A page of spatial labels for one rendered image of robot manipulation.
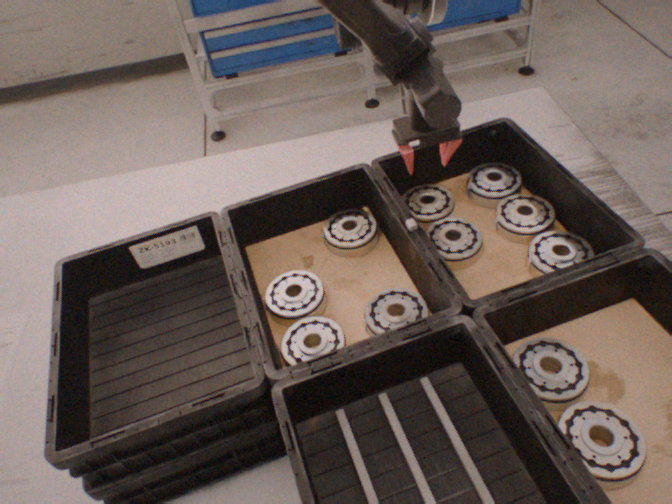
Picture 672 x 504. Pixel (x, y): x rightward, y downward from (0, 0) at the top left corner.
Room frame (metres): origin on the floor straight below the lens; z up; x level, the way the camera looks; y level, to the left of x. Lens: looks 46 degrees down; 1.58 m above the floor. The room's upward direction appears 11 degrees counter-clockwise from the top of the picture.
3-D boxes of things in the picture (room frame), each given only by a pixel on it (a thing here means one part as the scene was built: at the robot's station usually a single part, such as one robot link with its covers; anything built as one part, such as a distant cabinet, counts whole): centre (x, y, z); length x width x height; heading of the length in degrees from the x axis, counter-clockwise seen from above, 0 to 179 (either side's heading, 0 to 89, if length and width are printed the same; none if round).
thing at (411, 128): (0.79, -0.20, 1.06); 0.10 x 0.07 x 0.07; 94
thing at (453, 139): (0.79, -0.22, 0.99); 0.07 x 0.07 x 0.09; 4
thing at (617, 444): (0.28, -0.29, 0.86); 0.05 x 0.05 x 0.01
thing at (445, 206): (0.79, -0.20, 0.86); 0.10 x 0.10 x 0.01
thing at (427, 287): (0.64, 0.01, 0.87); 0.40 x 0.30 x 0.11; 10
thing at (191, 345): (0.58, 0.31, 0.87); 0.40 x 0.30 x 0.11; 10
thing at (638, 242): (0.69, -0.28, 0.92); 0.40 x 0.30 x 0.02; 10
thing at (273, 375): (0.64, 0.01, 0.92); 0.40 x 0.30 x 0.02; 10
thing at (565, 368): (0.39, -0.27, 0.86); 0.05 x 0.05 x 0.01
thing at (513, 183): (0.81, -0.34, 0.86); 0.10 x 0.10 x 0.01
